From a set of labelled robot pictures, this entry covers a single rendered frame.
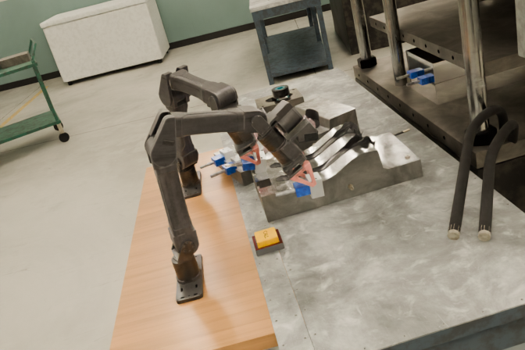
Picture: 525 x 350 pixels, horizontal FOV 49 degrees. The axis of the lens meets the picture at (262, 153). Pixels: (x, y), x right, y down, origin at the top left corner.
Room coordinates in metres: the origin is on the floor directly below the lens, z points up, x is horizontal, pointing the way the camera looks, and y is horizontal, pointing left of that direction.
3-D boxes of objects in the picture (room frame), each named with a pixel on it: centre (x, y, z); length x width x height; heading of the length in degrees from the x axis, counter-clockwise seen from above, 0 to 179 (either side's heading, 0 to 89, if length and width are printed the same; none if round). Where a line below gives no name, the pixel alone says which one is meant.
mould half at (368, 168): (1.66, -0.20, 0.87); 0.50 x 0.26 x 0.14; 94
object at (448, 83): (2.25, -0.97, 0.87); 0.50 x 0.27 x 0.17; 94
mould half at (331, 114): (2.01, -0.10, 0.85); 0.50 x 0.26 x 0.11; 111
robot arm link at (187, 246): (1.33, 0.27, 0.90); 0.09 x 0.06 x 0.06; 16
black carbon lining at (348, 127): (1.67, -0.19, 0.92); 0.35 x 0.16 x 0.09; 94
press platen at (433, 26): (2.31, -1.09, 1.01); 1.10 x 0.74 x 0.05; 4
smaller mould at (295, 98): (2.46, -0.13, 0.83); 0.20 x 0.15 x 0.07; 94
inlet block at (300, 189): (1.42, -0.07, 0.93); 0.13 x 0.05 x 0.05; 93
